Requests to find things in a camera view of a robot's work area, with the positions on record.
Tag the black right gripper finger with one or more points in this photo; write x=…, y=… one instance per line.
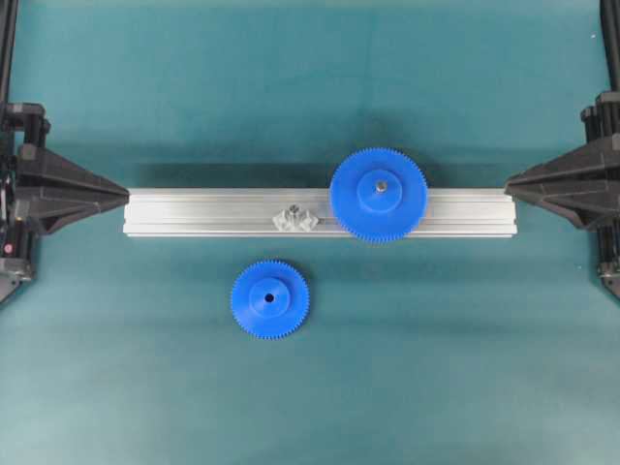
x=585, y=211
x=595, y=160

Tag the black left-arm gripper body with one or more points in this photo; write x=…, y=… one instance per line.
x=17, y=242

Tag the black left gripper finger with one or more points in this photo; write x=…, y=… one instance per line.
x=46, y=210
x=40, y=167

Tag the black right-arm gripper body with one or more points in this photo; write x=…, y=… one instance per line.
x=602, y=120

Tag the small blue plastic gear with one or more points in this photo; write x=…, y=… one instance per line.
x=270, y=299

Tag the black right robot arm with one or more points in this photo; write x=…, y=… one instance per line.
x=582, y=185

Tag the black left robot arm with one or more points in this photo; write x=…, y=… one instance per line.
x=8, y=34

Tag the large blue plastic gear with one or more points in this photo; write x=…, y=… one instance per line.
x=372, y=216

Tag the silver aluminium extrusion rail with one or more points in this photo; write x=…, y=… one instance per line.
x=248, y=212

